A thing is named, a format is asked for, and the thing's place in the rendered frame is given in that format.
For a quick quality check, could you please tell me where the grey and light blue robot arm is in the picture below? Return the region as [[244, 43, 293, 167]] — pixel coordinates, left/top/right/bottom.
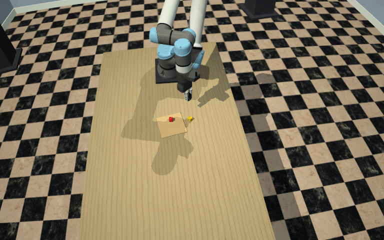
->
[[149, 0, 208, 80]]

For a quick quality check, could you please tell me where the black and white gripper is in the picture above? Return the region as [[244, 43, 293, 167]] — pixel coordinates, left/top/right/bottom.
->
[[175, 62, 200, 101]]

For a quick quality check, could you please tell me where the tan flat mat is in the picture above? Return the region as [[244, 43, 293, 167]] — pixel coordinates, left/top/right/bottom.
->
[[156, 112, 188, 139]]

